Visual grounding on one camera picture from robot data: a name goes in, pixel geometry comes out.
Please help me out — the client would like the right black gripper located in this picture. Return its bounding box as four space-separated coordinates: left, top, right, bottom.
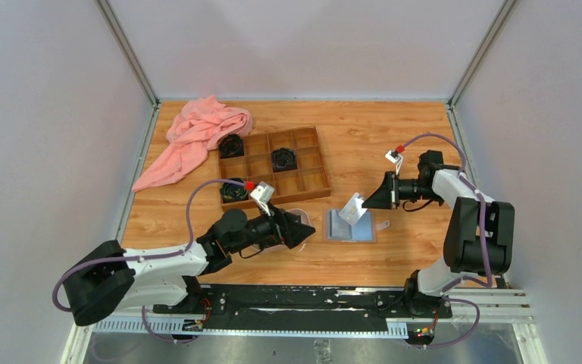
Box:
362 171 443 210

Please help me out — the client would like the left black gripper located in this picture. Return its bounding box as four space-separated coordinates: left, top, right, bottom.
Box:
229 201 314 254

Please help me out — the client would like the pink leather card holder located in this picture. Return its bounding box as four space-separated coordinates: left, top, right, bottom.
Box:
323 209 390 243

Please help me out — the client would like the black credit card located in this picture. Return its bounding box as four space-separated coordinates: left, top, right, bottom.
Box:
327 209 352 240

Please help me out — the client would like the silver white credit card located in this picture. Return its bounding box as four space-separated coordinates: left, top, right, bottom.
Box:
338 193 367 226

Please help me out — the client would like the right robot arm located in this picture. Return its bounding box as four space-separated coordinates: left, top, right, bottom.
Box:
362 148 515 317

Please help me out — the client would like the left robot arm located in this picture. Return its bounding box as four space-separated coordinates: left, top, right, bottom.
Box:
53 206 316 326

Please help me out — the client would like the pink oval tray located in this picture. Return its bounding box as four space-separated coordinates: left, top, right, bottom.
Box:
251 209 312 254

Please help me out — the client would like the brown wooden divider tray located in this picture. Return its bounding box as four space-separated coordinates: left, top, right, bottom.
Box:
218 126 332 205

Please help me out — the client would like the black flower cup centre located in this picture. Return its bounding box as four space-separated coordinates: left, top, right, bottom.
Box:
271 147 298 173

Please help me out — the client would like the black flower cup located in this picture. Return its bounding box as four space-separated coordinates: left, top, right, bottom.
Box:
217 133 245 159
271 147 298 173
219 177 249 203

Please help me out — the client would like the black flower cup front left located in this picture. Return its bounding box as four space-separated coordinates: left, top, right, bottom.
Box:
219 177 249 203

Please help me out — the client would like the black flower cup rear left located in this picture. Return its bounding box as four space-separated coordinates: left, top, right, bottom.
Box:
217 133 245 159

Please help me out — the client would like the pink crumpled cloth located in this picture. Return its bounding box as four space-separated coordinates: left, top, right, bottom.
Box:
132 95 253 192

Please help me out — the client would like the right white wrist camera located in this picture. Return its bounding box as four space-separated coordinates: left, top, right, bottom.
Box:
384 149 404 176

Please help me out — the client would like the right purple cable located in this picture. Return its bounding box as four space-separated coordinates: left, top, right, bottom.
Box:
395 132 497 350

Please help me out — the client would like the purple cable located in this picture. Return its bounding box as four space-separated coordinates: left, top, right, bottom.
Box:
395 132 497 350
52 178 256 345

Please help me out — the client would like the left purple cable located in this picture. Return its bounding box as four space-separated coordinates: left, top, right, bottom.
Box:
52 178 256 345

